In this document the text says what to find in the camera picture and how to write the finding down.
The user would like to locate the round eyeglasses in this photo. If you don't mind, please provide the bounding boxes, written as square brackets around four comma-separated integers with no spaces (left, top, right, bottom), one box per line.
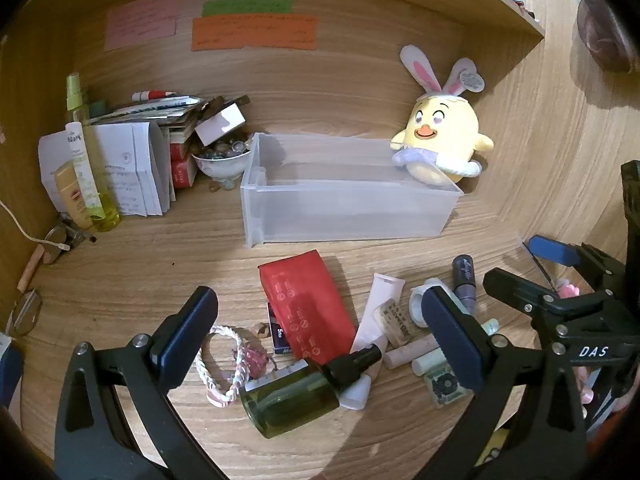
[7,289,43,337]

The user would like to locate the white squeeze tube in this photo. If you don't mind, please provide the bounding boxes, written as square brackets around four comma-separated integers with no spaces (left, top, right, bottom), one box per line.
[339,272,406,411]

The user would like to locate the yellow chick plush toy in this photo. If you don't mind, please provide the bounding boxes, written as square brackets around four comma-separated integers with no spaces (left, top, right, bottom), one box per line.
[390,45,496,186]

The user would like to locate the red box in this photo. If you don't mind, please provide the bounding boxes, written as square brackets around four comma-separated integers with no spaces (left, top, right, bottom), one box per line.
[170,142,198,188]

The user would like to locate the folded white papers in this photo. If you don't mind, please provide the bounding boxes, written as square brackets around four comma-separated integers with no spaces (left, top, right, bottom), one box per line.
[92,121,177,218]

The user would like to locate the dark brown round object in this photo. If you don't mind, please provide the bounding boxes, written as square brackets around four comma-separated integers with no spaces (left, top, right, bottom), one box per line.
[575,0,633,73]

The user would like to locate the orange paper note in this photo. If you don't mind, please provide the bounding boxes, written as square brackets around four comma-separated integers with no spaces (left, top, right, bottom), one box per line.
[191,15,319,52]

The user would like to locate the white product box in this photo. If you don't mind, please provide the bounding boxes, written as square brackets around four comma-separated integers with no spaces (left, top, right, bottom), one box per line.
[39,127,83,213]

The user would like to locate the small blue box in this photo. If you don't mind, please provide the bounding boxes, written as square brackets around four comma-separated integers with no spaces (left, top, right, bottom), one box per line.
[266,302,296,356]

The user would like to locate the mint green stick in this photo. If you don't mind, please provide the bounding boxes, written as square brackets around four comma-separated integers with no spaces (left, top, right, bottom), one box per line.
[411,349,447,376]

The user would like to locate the pink white braided bracelet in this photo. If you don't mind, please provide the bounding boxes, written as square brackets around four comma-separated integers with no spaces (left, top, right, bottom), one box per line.
[195,325,248,407]

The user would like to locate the stack of books and papers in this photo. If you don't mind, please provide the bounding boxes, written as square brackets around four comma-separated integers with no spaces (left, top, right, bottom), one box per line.
[90,94,251,143]

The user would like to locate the folded eyeglasses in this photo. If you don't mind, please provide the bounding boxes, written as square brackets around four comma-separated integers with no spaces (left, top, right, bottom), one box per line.
[42,222,98,266]

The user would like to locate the red packet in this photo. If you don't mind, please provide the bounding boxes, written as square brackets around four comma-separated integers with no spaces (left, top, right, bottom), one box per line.
[257,250,358,365]

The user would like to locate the person's right hand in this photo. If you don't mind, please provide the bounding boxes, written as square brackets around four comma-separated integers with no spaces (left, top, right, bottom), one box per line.
[572,362,598,406]

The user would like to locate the dark green spray bottle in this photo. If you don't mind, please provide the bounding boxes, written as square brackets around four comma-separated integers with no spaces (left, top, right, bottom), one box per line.
[239,345,383,440]

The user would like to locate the green paper note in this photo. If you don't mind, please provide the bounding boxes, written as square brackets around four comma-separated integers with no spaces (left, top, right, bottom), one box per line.
[202,0,294,17]

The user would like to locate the pale pink stick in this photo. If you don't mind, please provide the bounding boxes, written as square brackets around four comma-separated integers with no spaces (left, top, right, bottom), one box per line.
[384,334,441,368]

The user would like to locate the purple cosmetic bottle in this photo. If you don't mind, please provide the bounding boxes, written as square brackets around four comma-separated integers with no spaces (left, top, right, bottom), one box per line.
[452,255,478,318]

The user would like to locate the white cable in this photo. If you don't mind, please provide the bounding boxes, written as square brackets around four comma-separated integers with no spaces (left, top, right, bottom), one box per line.
[0,199,71,251]

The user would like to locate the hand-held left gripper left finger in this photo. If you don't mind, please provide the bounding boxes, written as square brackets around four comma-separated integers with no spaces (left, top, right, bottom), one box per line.
[54,286,238,480]

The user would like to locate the orange cream tube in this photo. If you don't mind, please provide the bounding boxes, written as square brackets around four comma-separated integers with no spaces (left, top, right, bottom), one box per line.
[54,162,96,231]

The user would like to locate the pink paper note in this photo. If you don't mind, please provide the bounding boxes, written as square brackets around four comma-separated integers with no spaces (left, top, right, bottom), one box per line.
[104,0,181,52]

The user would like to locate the white bowl of stones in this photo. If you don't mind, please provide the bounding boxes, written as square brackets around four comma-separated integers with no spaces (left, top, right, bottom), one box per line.
[192,137,253,191]

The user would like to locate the dark blue box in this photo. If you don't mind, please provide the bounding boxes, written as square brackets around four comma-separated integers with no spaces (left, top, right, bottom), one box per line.
[0,332,25,421]

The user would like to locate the clear plastic drawer box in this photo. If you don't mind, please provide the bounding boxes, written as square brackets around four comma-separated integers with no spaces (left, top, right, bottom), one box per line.
[240,132,465,248]

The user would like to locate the wooden shelf board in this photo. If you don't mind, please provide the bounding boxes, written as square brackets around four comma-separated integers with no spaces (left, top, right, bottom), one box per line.
[430,0,547,41]

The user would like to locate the pink crystal bear keychain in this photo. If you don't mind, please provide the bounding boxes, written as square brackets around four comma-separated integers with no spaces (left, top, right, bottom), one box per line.
[242,345,271,378]

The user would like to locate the yellow green spray bottle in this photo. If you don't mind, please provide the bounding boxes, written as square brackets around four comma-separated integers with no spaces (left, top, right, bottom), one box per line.
[65,72,122,233]

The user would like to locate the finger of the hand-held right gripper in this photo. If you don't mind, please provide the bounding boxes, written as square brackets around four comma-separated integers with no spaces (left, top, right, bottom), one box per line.
[529,235,618,288]
[482,268,558,313]

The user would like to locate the beige stick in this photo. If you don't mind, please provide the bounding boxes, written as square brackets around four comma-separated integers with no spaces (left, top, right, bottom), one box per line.
[17,245,45,293]

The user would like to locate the small white cardboard box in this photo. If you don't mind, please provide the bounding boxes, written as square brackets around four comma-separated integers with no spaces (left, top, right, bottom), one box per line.
[194,101,247,147]

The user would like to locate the green patterned sachet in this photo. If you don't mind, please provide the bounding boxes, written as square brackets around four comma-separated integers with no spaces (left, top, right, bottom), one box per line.
[424,365,468,408]

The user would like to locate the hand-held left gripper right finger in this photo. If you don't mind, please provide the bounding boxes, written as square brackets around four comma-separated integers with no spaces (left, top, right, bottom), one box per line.
[400,285,588,480]

